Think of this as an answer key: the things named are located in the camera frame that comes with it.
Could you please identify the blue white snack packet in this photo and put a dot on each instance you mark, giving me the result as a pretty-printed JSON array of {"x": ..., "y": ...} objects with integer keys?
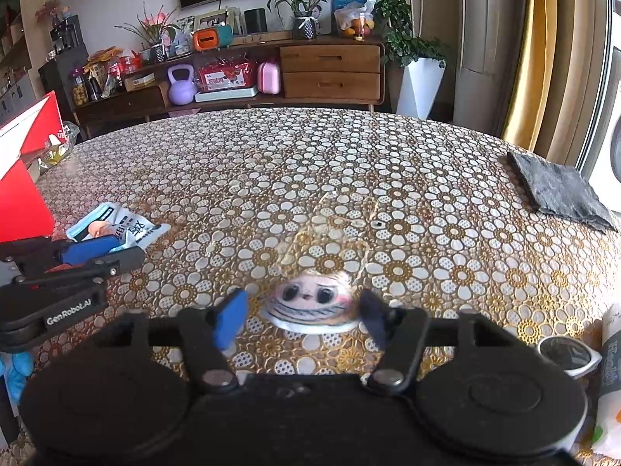
[{"x": 131, "y": 230}]

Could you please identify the orange teal tissue box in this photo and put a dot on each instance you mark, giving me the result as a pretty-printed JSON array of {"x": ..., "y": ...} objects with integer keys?
[{"x": 208, "y": 39}]

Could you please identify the round cartoon face badge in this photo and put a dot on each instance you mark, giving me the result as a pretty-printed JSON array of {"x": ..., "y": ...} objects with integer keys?
[{"x": 310, "y": 296}]

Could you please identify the photo frame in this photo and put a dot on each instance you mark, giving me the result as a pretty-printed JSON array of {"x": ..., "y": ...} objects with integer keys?
[{"x": 211, "y": 19}]

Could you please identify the yellow curtain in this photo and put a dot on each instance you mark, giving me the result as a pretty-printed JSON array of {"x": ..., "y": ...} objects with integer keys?
[{"x": 531, "y": 58}]

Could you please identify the purple kettlebell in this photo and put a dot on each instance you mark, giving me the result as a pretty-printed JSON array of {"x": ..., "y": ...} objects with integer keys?
[{"x": 182, "y": 90}]

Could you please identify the green leafy plant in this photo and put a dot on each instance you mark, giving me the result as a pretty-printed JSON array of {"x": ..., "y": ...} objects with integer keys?
[{"x": 407, "y": 39}]

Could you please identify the pink small case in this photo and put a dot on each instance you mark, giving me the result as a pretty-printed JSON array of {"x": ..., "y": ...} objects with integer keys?
[{"x": 269, "y": 77}]

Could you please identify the red storage box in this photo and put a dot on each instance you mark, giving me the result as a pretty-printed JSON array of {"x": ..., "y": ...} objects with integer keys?
[{"x": 19, "y": 204}]

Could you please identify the light blue cloth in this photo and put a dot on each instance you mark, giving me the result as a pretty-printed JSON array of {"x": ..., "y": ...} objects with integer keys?
[{"x": 19, "y": 374}]

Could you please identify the grey cloth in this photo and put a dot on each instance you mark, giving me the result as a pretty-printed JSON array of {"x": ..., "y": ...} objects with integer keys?
[{"x": 558, "y": 189}]

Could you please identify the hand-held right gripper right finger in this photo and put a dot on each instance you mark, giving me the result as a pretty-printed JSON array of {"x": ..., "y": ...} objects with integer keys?
[{"x": 372, "y": 318}]

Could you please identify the beige curtain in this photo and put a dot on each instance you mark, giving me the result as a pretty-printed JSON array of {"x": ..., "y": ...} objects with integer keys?
[{"x": 577, "y": 58}]

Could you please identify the white green plastic bag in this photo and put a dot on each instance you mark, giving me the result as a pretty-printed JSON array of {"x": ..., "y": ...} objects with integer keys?
[{"x": 611, "y": 398}]

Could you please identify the cardboard box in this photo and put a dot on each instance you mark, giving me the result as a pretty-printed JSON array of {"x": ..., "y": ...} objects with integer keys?
[{"x": 139, "y": 82}]

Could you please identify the bag of fruit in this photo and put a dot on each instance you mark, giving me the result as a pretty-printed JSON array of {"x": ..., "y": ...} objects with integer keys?
[{"x": 354, "y": 22}]

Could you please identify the black speaker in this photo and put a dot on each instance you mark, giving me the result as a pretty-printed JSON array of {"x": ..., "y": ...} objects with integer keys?
[{"x": 255, "y": 20}]

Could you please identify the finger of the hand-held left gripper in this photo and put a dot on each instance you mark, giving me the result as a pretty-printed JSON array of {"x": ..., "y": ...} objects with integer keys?
[
  {"x": 87, "y": 250},
  {"x": 116, "y": 264}
]

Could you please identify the white sunglasses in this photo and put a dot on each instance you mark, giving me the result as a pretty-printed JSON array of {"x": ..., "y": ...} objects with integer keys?
[{"x": 565, "y": 352}]

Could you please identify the red gift package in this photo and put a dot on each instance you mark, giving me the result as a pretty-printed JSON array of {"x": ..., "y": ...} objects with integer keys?
[{"x": 225, "y": 75}]

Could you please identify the clear yellow plastic packet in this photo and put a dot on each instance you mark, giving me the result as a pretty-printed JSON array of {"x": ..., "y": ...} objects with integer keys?
[{"x": 53, "y": 150}]

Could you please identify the red flower potted plant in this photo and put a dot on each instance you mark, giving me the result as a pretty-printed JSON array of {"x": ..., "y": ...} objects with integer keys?
[{"x": 157, "y": 51}]

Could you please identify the wooden sideboard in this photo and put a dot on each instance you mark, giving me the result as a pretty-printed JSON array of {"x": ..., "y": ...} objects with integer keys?
[{"x": 330, "y": 58}]

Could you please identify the white tray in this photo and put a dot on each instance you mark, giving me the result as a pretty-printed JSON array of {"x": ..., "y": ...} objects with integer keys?
[{"x": 225, "y": 94}]

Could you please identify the white planter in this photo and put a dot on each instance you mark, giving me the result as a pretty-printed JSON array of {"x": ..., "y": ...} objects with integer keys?
[{"x": 419, "y": 87}]

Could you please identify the white washing machine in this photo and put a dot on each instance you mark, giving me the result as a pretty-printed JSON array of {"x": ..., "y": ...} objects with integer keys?
[{"x": 612, "y": 155}]

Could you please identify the floral lace tablecloth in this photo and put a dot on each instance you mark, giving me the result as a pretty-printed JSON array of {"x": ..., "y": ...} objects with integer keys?
[{"x": 339, "y": 194}]

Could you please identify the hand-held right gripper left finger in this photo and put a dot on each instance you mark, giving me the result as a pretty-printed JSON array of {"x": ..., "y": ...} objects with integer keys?
[{"x": 232, "y": 318}]

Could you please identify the potted plant patterned pot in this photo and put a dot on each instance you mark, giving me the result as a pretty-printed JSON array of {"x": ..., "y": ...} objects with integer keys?
[{"x": 304, "y": 26}]

